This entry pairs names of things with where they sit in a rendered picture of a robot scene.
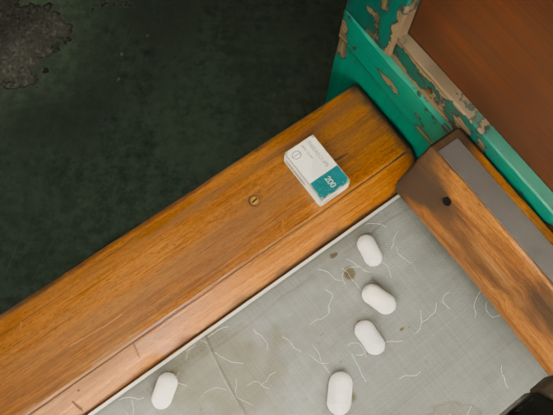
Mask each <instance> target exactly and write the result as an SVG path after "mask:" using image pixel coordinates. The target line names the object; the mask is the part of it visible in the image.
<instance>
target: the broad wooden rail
mask: <svg viewBox="0 0 553 415"><path fill-rule="evenodd" d="M311 135H314V136H315V137H316V138H317V140H318V141H319V142H320V144H321V145H322V146H323V147H324V149H325V150H326V151H327V152H328V154H329V155H330V156H331V158H332V159H333V160H334V161H335V162H336V163H337V164H338V166H339V167H340V168H341V169H342V171H343V172H344V173H345V174H346V176H347V177H348V178H349V180H350V183H349V185H348V188H347V189H345V190H344V191H342V192H341V193H339V194H338V195H337V196H335V197H334V198H332V199H331V200H329V201H328V202H326V203H325V204H324V205H322V206H321V207H320V206H319V205H318V204H317V203H316V202H315V200H314V199H313V197H312V196H311V195H310V194H309V192H308V191H307V190H306V188H305V187H304V186H303V185H302V184H301V183H300V181H299V180H298V179H297V177H296V176H295V175H294V173H293V172H292V171H291V170H290V168H289V167H288V165H287V164H286V163H285V162H284V156H285V152H287V151H289V150H290V149H291V148H292V147H294V146H296V145H298V144H299V143H301V142H303V141H304V140H305V139H306V138H308V137H310V136H311ZM415 162H416V157H415V154H414V152H413V150H412V148H411V146H410V145H409V144H408V143H407V141H406V140H405V139H404V138H403V137H402V135H401V134H400V133H399V132H398V131H397V130H396V129H395V128H394V127H393V125H392V124H391V123H390V122H389V121H388V119H387V118H386V117H385V116H384V115H383V113H382V112H381V111H380V110H379V109H378V107H377V106H376V105H375V104H374V103H373V101H372V100H371V99H370V98H369V97H368V96H367V95H366V94H365V93H364V92H363V90H362V89H361V88H360V87H359V86H358V85H354V86H351V87H349V88H348V89H346V90H345V91H343V92H342V93H341V94H339V95H338V96H336V97H334V98H332V99H331V100H330V101H328V102H327V103H325V104H324V105H322V106H320V107H319V108H317V109H316V110H314V111H313V112H311V113H310V114H308V115H306V116H305V117H303V118H302V119H300V120H299V121H297V122H296V123H294V124H292V125H291V126H290V127H289V128H287V129H285V130H283V131H282V132H280V133H278V134H277V135H276V136H275V137H273V138H271V139H270V140H268V141H266V142H265V143H264V144H262V145H261V146H259V147H257V148H256V149H254V150H253V151H251V152H250V153H248V154H247V155H245V156H243V157H242V158H240V159H239V160H237V161H236V162H234V163H233V164H231V165H230V166H228V167H226V168H225V169H224V170H222V171H221V172H219V173H217V174H216V175H214V176H212V177H211V178H210V179H209V180H207V181H205V182H204V183H202V184H200V185H199V186H198V187H196V188H195V189H193V190H191V191H190V192H188V193H187V194H185V195H184V196H182V197H181V198H179V199H177V200H176V201H174V202H173V203H171V204H170V205H169V206H167V207H165V208H163V209H162V210H160V211H159V212H158V213H156V214H155V215H153V216H152V217H149V218H148V219H146V220H145V221H144V222H142V223H141V224H139V225H138V226H136V227H134V228H132V229H131V230H130V231H128V232H127V233H125V234H124V235H122V236H120V237H119V238H118V239H116V240H114V241H113V242H111V243H110V244H108V245H106V246H105V247H104V248H103V249H101V250H99V251H97V252H96V253H94V254H93V255H92V256H90V257H89V258H87V259H85V260H84V261H82V262H80V263H79V264H78V265H76V266H75V267H73V268H71V269H70V270H68V271H67V272H65V273H64V274H62V275H61V276H59V277H57V278H56V279H54V280H53V281H52V282H50V283H49V284H47V285H45V286H44V287H42V288H40V289H39V290H38V291H36V292H35V293H33V294H32V295H30V296H28V297H27V298H25V299H24V300H23V301H21V302H19V303H18V304H16V305H14V306H13V307H12V308H10V309H9V310H7V311H5V312H4V313H2V314H1V315H0V415H88V414H89V413H91V412H92V411H94V410H95V409H96V408H98V407H99V406H100V405H102V404H103V403H105V402H106V401H108V400H109V399H111V398H112V397H114V396H115V395H116V394H117V393H119V392H120V391H122V390H123V389H125V388H126V387H128V386H129V385H130V384H131V383H133V382H134V381H135V380H137V379H139V378H140V377H142V376H143V375H145V374H146V373H147V372H148V371H150V370H151V369H153V368H154V367H155V366H157V365H159V364H160V363H162V362H163V361H164V360H165V359H167V358H168V357H170V356H171V355H173V354H174V353H175V352H177V351H178V350H179V349H181V348H182V347H184V346H185V345H187V344H188V343H190V342H191V341H193V340H194V339H195V338H196V337H198V336H199V335H200V334H202V333H204V332H205V331H207V330H208V329H209V328H210V327H212V326H213V325H214V324H216V323H218V322H219V321H220V320H222V319H224V318H225V317H226V316H227V315H229V314H230V313H232V312H233V311H234V310H236V309H238V308H239V307H240V306H242V305H243V304H244V303H246V302H247V301H249V300H250V299H252V298H253V297H254V296H256V295H257V294H258V293H259V292H261V291H263V290H264V289H266V288H267V287H269V286H270V285H272V284H273V283H274V282H275V281H277V280H278V279H279V278H281V277H283V276H284V275H286V274H287V273H288V272H289V271H291V270H292V269H293V268H295V267H297V266H298V265H299V264H301V263H303V262H304V261H305V260H306V259H308V258H309V257H311V256H312V255H313V254H315V253H317V252H318V251H319V250H321V249H322V248H323V247H324V246H326V245H328V244H329V243H331V242H332V241H333V240H335V239H336V238H337V237H338V236H340V235H342V234H343V233H344V232H346V231H348V230H349V229H351V228H352V227H353V226H354V225H356V224H357V223H358V222H360V221H362V220H363V219H364V218H366V217H367V216H368V215H370V214H371V213H372V212H374V211H376V210H377V209H378V208H380V207H382V206H383V205H384V204H385V203H387V202H388V201H390V200H391V199H392V198H394V197H396V196H397V195H398V193H397V192H396V191H395V186H396V184H397V182H398V180H399V179H400V178H401V177H402V176H403V175H404V174H405V173H406V172H407V170H408V169H409V168H410V167H411V166H412V165H413V164H414V163H415Z"/></svg>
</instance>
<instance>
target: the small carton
mask: <svg viewBox="0 0 553 415"><path fill-rule="evenodd" d="M284 162H285V163H286V164H287V165H288V167H289V168H290V170H291V171H292V172H293V173H294V175H295V176H296V177H297V179H298V180H299V181H300V183H301V184H302V185H303V186H304V187H305V188H306V190H307V191H308V192H309V194H310V195H311V196H312V197H313V199H314V200H315V202H316V203H317V204H318V205H319V206H320V207H321V206H322V205H324V204H325V203H326V202H328V201H329V200H331V199H332V198H334V197H335V196H337V195H338V194H339V193H341V192H342V191H344V190H345V189H347V188H348V185H349V183H350V180H349V178H348V177H347V176H346V174H345V173H344V172H343V171H342V169H341V168H340V167H339V166H338V164H337V163H336V162H335V161H334V160H333V159H332V158H331V156H330V155H329V154H328V152H327V151H326V150H325V149H324V147H323V146H322V145H321V144H320V142H319V141H318V140H317V138H316V137H315V136H314V135H311V136H310V137H308V138H306V139H305V140H304V141H303V142H301V143H299V144H298V145H296V146H294V147H292V148H291V149H290V150H289V151H287V152H285V156H284Z"/></svg>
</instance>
